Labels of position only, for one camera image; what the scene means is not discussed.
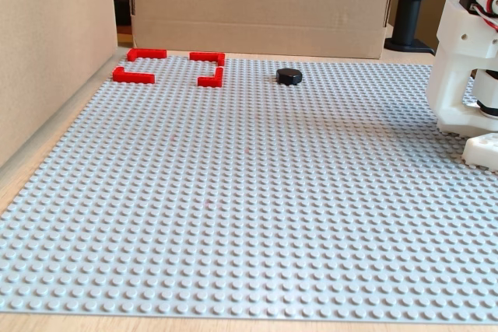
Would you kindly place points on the red L-shaped Lego corner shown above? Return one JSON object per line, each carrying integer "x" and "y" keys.
{"x": 209, "y": 82}
{"x": 132, "y": 76}
{"x": 148, "y": 53}
{"x": 206, "y": 56}

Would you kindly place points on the grey Lego baseplate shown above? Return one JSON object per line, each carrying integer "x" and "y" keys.
{"x": 233, "y": 192}

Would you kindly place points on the tall cardboard panel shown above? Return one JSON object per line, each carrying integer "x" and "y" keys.
{"x": 50, "y": 44}

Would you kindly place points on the large cardboard box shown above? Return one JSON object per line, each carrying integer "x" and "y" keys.
{"x": 264, "y": 5}

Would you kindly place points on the black round Lego piece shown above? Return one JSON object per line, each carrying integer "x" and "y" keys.
{"x": 289, "y": 76}

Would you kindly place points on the black pole stand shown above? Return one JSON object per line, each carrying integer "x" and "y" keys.
{"x": 414, "y": 1}

